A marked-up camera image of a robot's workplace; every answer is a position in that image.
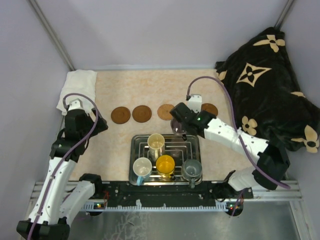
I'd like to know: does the black floral blanket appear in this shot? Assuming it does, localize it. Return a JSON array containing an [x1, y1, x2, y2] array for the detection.
[[215, 27, 320, 154]]

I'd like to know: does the dark wooden coaster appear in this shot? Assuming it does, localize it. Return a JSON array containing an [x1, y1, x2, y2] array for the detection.
[[201, 103, 219, 116], [132, 105, 152, 123], [110, 106, 131, 125]]

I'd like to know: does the white mug blue handle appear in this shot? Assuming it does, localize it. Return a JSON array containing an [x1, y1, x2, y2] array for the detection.
[[132, 157, 153, 186]]

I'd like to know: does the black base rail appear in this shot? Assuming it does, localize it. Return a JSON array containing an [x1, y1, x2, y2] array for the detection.
[[89, 181, 240, 207]]

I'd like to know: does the yellow cup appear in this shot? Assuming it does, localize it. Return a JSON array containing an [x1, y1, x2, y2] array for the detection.
[[155, 155, 176, 178]]

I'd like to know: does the white folded cloth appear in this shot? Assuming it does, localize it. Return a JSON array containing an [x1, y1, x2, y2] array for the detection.
[[56, 69, 98, 116]]

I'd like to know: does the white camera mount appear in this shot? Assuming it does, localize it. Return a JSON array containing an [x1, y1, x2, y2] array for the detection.
[[187, 94, 203, 113], [66, 98, 84, 112]]

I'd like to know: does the cream tall cup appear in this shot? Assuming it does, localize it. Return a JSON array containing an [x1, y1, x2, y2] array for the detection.
[[147, 133, 165, 162]]

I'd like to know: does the purple translucent cup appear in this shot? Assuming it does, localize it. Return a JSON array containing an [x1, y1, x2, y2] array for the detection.
[[170, 118, 187, 141]]

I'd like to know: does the woven rattan coaster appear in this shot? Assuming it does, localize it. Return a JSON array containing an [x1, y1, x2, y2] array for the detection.
[[157, 104, 174, 121]]

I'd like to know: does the metal tray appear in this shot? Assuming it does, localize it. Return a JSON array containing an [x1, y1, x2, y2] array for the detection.
[[128, 134, 201, 186]]

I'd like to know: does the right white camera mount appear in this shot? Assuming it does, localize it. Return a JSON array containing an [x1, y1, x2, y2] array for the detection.
[[187, 94, 203, 113]]

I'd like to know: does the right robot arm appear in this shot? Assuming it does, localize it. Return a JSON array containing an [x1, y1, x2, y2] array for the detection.
[[170, 102, 290, 198]]

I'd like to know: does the grey mug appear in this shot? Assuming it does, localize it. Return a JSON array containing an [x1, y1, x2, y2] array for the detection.
[[181, 159, 203, 189]]

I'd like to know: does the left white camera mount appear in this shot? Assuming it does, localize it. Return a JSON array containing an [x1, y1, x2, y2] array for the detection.
[[66, 98, 84, 112]]

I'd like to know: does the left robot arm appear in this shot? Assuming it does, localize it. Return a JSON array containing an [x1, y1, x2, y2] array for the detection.
[[16, 107, 108, 240]]

